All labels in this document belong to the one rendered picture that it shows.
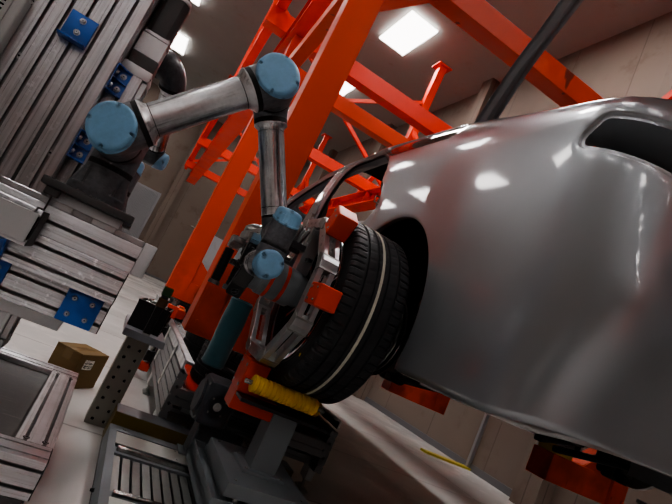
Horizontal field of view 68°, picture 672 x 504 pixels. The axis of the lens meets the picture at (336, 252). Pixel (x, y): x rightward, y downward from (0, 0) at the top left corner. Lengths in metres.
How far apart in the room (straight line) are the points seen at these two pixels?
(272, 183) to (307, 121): 1.02
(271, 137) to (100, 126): 0.44
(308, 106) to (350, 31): 0.44
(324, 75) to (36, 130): 1.35
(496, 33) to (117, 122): 2.30
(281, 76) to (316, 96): 1.12
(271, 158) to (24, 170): 0.67
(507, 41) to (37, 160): 2.44
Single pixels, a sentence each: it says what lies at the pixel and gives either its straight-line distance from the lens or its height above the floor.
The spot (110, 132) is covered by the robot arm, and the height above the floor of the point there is 0.96.
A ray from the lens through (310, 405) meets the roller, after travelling 1.76.
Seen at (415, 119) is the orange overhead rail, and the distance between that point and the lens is 5.64.
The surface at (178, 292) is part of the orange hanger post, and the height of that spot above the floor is 0.57.
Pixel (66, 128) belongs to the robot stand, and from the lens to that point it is 1.63.
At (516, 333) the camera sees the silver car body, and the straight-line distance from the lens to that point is 1.28.
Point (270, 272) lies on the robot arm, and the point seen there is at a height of 0.83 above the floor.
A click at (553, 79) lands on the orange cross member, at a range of 3.32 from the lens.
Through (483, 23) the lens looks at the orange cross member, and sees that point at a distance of 3.09.
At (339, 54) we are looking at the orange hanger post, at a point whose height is 1.98.
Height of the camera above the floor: 0.75
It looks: 9 degrees up
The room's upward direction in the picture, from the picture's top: 25 degrees clockwise
